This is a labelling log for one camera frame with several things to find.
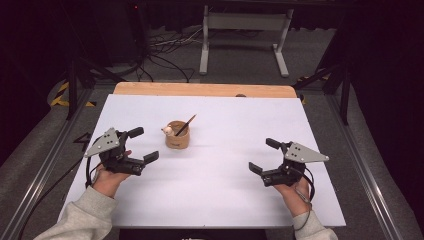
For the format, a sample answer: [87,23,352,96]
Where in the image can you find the white metal stand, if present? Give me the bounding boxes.
[198,4,295,78]

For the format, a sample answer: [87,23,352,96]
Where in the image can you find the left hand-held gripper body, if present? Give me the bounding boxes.
[84,127,147,177]

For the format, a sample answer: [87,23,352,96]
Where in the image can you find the black tower with red light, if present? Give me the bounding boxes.
[128,1,150,66]

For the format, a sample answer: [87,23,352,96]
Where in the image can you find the left hand-held gripper black cable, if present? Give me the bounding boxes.
[84,136,103,190]

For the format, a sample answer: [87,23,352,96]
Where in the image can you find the person's right hand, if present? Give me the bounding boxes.
[273,178,313,218]

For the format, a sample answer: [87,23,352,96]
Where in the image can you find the right hand-held gripper cable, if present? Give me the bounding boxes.
[293,165,316,232]

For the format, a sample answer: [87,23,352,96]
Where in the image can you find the wooden pen holder with figurine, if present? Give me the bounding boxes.
[161,120,191,150]

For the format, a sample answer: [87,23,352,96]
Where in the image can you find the person's left hand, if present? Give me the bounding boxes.
[91,149,133,200]

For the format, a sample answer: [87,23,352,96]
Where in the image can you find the black tripod stand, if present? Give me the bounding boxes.
[64,56,128,121]

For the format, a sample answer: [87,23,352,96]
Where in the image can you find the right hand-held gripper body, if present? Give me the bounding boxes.
[260,141,330,188]

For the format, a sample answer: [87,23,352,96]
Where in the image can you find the bundle of floor cables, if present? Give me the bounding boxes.
[136,26,205,84]

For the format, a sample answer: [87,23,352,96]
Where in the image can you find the wooden table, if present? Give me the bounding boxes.
[113,81,298,99]

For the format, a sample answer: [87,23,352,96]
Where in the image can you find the black triangular bracket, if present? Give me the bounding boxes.
[73,132,93,153]

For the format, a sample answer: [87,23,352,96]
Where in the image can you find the dark pencil with orange end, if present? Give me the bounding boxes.
[175,114,198,137]

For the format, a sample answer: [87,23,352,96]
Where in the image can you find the aluminium floor rail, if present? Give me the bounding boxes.
[0,88,96,240]
[324,93,405,240]

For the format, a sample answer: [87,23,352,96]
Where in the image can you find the white table cover sheet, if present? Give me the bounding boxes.
[56,93,347,229]

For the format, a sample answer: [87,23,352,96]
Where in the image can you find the black angled stand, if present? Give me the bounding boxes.
[293,63,352,126]

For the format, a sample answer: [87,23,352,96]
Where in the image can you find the black floor cable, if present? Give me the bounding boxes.
[17,157,84,240]

